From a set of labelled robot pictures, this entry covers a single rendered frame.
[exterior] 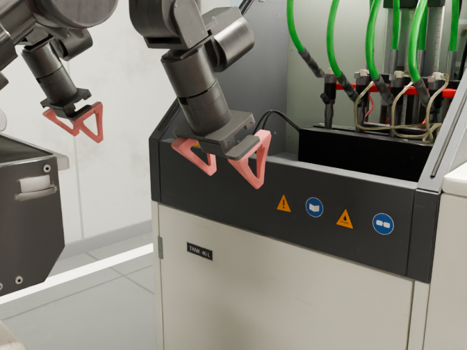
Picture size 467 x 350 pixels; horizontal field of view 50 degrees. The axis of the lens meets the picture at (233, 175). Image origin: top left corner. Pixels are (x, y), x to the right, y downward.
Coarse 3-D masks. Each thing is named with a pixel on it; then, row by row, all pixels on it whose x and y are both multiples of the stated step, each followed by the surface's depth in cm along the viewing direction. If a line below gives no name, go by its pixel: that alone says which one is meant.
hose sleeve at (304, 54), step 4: (304, 48) 105; (300, 52) 105; (304, 52) 105; (308, 52) 106; (304, 56) 106; (308, 56) 106; (304, 60) 108; (308, 60) 107; (312, 60) 108; (308, 64) 108; (312, 64) 108; (316, 64) 109; (312, 68) 109; (316, 68) 110; (316, 72) 111
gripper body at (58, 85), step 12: (60, 72) 93; (48, 84) 93; (60, 84) 94; (72, 84) 96; (48, 96) 95; (60, 96) 94; (72, 96) 96; (84, 96) 95; (60, 108) 93; (72, 108) 94
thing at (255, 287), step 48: (192, 240) 120; (240, 240) 110; (192, 288) 123; (240, 288) 113; (288, 288) 104; (336, 288) 96; (384, 288) 89; (192, 336) 127; (240, 336) 116; (288, 336) 106; (336, 336) 98; (384, 336) 91
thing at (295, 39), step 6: (288, 0) 99; (372, 0) 125; (288, 6) 99; (288, 12) 100; (288, 18) 100; (288, 24) 101; (294, 24) 101; (288, 30) 102; (294, 30) 101; (294, 36) 102; (294, 42) 103; (300, 42) 104; (300, 48) 104
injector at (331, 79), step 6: (330, 78) 115; (330, 84) 116; (324, 90) 117; (330, 90) 116; (324, 96) 115; (330, 96) 116; (324, 102) 116; (330, 102) 117; (330, 108) 118; (330, 114) 118; (330, 120) 118; (330, 126) 119
